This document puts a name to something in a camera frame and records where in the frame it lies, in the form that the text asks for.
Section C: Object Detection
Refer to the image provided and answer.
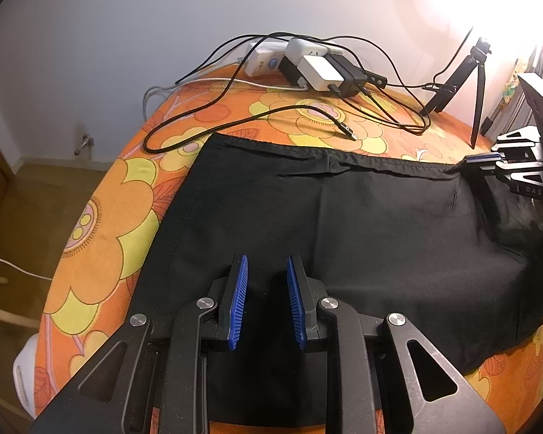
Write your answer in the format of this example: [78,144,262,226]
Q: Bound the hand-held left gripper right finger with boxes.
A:
[285,254,505,434]

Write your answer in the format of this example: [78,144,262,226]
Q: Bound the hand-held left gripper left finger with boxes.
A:
[29,254,252,434]

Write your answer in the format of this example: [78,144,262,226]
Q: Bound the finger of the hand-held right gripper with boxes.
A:
[464,127,543,165]
[480,162,543,199]

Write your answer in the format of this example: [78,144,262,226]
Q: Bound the black pants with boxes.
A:
[133,133,543,428]

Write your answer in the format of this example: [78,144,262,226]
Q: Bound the silver tripod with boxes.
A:
[480,31,543,139]

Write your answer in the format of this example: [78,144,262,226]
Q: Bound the colourful patterned cloth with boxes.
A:
[502,31,543,106]

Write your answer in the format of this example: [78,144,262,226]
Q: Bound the white charger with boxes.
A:
[296,54,345,94]

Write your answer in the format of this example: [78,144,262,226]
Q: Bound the black plug adapter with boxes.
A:
[278,56,308,88]

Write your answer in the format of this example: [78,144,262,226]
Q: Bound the wooden rod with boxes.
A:
[0,305,41,329]

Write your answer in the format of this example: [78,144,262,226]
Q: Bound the white plastic object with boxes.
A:
[11,335,39,417]

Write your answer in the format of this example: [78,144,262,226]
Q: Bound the white power strip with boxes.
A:
[244,38,345,78]

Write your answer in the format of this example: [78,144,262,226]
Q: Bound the black ring light cable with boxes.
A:
[382,27,476,100]

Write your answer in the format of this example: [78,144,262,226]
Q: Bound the black plug-ended cable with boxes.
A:
[144,65,359,154]

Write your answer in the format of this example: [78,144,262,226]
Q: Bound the metal wall valve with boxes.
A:
[74,133,96,157]

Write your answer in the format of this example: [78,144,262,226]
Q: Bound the white lamp cable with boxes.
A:
[0,253,53,281]

